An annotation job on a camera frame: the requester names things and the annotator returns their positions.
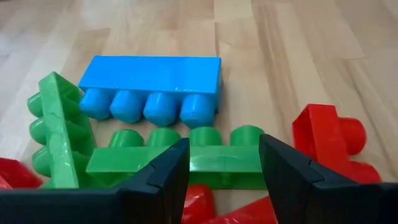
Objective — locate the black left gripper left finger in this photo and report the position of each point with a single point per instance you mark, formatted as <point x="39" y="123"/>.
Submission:
<point x="124" y="205"/>

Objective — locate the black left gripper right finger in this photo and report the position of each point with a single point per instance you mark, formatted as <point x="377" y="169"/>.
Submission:
<point x="311" y="202"/>

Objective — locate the red two-stud building block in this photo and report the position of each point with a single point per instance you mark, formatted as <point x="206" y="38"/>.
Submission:
<point x="15" y="174"/>
<point x="197" y="205"/>
<point x="317" y="133"/>

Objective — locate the green four-stud building block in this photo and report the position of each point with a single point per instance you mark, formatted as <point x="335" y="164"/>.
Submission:
<point x="59" y="140"/>
<point x="224" y="161"/>

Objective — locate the blue four-stud building block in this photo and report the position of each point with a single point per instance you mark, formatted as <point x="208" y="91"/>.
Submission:
<point x="149" y="74"/>

